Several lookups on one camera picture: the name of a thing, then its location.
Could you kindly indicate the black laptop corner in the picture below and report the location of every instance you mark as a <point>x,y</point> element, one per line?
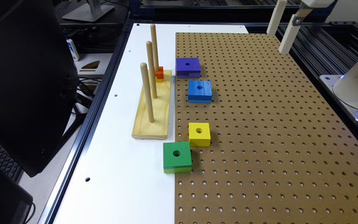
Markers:
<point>15,202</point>

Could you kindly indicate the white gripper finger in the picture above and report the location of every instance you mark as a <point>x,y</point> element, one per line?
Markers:
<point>276,17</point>
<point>292,30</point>

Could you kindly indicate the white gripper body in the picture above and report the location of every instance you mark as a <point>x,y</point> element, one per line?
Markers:
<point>318,3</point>

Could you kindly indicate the wooden peg base board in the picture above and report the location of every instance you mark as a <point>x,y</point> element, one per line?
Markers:
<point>158,130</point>

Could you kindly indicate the front wooden peg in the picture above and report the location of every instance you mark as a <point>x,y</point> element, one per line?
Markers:
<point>147,92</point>

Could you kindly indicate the blue wooden block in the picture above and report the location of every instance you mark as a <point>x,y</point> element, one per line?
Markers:
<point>199,91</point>

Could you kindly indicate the wooden peg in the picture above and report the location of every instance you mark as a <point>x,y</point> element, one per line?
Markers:
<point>147,92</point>
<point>150,57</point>
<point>154,46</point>

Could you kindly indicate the green wooden block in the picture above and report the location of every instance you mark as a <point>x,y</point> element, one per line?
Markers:
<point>176,157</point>

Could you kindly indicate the black keyboard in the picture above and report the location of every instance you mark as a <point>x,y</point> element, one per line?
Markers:
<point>9,166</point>

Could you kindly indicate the orange wooden block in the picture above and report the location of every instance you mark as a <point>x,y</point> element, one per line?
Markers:
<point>159,75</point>

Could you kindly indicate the yellow wooden block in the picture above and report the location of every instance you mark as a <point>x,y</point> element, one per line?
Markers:
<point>199,134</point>

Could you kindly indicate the middle wooden peg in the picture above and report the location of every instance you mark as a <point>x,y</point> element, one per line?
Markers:
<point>150,57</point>

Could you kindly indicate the black computer monitor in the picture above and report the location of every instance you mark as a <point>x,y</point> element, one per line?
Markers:
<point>38,81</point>

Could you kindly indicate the white blue small device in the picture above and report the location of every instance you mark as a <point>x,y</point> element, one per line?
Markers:
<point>73,50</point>

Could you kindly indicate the rear wooden peg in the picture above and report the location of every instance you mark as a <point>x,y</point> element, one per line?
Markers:
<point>154,46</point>

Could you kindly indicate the purple wooden block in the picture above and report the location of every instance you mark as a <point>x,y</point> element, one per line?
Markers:
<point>188,68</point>

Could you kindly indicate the silver monitor stand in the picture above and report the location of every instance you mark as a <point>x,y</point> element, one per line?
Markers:
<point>89,12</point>

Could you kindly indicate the brown perforated pegboard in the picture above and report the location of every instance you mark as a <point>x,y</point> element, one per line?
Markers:
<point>278,154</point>

